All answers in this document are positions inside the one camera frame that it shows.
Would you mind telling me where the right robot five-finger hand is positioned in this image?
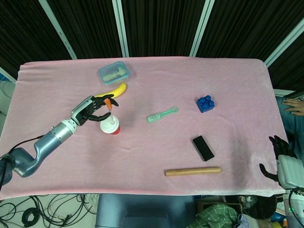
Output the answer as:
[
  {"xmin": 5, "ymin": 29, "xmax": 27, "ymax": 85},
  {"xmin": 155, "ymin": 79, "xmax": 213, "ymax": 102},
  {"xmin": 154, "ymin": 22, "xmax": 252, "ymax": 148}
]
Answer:
[{"xmin": 259, "ymin": 134, "xmax": 304, "ymax": 190}]

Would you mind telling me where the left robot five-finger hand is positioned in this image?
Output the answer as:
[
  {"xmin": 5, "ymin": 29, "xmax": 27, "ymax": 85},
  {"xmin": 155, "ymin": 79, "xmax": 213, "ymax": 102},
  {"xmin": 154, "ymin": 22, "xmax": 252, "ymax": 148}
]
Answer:
[{"xmin": 70, "ymin": 94, "xmax": 119, "ymax": 126}]

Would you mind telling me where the small orange item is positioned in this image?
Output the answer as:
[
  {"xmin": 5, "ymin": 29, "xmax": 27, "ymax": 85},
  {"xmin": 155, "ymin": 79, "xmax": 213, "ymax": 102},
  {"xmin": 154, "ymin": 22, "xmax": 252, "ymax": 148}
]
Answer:
[{"xmin": 104, "ymin": 99, "xmax": 115, "ymax": 125}]

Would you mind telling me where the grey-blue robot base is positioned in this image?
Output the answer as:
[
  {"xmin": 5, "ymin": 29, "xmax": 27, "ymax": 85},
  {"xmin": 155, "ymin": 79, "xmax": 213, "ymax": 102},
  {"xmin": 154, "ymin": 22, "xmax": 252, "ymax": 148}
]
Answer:
[{"xmin": 96, "ymin": 193, "xmax": 197, "ymax": 228}]

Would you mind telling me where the red cup with white lid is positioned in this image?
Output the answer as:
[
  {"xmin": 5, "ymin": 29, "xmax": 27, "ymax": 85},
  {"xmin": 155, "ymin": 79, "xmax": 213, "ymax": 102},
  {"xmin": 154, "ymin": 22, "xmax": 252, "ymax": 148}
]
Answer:
[{"xmin": 99, "ymin": 114, "xmax": 122, "ymax": 136}]

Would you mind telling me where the yellow toy banana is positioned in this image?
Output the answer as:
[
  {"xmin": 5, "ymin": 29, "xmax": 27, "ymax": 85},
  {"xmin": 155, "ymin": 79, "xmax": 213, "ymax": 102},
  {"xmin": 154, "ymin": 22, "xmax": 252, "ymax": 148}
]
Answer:
[{"xmin": 94, "ymin": 82, "xmax": 128, "ymax": 100}]

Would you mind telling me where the blue lidded plastic container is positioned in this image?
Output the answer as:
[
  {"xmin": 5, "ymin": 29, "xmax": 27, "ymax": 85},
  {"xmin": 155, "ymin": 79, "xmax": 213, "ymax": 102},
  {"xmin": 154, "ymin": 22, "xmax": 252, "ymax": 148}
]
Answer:
[{"xmin": 98, "ymin": 61, "xmax": 132, "ymax": 86}]

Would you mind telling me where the black bag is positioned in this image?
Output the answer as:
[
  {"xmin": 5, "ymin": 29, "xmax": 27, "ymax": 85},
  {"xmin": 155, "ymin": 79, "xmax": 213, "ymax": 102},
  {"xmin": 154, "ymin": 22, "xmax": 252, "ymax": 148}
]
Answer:
[{"xmin": 238, "ymin": 194, "xmax": 277, "ymax": 219}]

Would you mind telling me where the seated person in jeans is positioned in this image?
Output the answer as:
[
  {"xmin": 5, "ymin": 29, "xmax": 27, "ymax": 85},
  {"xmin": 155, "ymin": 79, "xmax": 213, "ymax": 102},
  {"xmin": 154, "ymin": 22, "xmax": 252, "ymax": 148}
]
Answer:
[{"xmin": 276, "ymin": 95, "xmax": 304, "ymax": 156}]

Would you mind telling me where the green toy hairbrush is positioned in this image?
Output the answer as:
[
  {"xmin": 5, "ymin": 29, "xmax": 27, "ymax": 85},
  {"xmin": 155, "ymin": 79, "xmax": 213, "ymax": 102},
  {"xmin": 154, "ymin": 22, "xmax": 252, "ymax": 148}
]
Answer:
[{"xmin": 146, "ymin": 106, "xmax": 179, "ymax": 124}]

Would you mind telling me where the black keyboard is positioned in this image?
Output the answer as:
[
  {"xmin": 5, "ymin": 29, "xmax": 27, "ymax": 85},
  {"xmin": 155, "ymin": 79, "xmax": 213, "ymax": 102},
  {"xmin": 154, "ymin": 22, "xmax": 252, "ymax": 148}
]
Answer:
[{"xmin": 283, "ymin": 88, "xmax": 304, "ymax": 100}]

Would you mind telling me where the white box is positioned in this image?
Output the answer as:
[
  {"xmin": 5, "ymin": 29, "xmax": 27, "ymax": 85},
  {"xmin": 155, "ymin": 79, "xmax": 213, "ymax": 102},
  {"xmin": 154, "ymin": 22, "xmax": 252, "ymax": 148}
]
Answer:
[{"xmin": 272, "ymin": 87, "xmax": 295, "ymax": 97}]

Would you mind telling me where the pink tablecloth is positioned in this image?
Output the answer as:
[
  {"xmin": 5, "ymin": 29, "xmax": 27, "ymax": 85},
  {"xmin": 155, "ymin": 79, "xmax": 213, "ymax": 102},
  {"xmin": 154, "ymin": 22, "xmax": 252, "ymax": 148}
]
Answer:
[{"xmin": 0, "ymin": 56, "xmax": 289, "ymax": 200}]

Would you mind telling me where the green plaid cloth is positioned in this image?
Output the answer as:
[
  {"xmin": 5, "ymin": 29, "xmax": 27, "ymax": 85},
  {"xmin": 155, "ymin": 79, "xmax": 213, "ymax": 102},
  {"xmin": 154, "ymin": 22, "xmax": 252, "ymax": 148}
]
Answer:
[{"xmin": 187, "ymin": 203, "xmax": 239, "ymax": 228}]

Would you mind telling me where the black rectangular phone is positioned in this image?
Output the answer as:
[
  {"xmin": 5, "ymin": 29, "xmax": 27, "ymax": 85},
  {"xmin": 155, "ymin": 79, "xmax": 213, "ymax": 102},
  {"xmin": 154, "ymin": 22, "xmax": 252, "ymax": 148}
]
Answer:
[{"xmin": 192, "ymin": 135, "xmax": 215, "ymax": 162}]

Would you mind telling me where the wooden rolling pin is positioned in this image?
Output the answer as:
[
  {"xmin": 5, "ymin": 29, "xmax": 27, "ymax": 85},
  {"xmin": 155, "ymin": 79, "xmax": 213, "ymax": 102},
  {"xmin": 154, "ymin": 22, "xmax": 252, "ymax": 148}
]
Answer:
[{"xmin": 165, "ymin": 166, "xmax": 222, "ymax": 177}]

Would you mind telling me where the blue studded building block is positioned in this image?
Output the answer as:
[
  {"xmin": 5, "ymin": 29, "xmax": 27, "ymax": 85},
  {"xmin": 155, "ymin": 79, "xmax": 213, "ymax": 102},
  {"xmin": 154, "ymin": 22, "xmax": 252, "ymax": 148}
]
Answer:
[{"xmin": 196, "ymin": 95, "xmax": 216, "ymax": 114}]

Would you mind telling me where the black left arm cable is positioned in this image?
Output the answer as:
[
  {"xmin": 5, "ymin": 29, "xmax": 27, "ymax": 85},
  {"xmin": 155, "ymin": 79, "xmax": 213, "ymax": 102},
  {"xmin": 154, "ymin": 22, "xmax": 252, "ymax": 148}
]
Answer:
[{"xmin": 0, "ymin": 134, "xmax": 46, "ymax": 188}]

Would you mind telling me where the white partition frame post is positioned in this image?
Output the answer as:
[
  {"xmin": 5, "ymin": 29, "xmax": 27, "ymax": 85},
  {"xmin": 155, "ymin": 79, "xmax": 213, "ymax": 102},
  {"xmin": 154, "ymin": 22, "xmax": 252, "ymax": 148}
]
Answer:
[
  {"xmin": 264, "ymin": 18, "xmax": 304, "ymax": 67},
  {"xmin": 189, "ymin": 0, "xmax": 216, "ymax": 57},
  {"xmin": 38, "ymin": 0, "xmax": 77, "ymax": 60},
  {"xmin": 112, "ymin": 0, "xmax": 130, "ymax": 57}
]

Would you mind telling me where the coiled black floor cable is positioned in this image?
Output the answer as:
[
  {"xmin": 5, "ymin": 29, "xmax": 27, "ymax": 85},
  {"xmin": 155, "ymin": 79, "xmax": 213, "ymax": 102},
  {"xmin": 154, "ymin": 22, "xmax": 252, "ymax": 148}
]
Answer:
[{"xmin": 21, "ymin": 207, "xmax": 40, "ymax": 226}]

